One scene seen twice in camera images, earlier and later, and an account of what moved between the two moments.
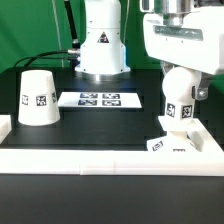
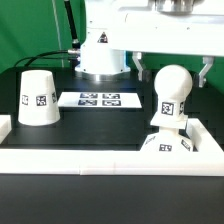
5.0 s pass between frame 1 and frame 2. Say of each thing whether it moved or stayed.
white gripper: moved
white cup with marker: stayed
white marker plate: stayed
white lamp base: moved
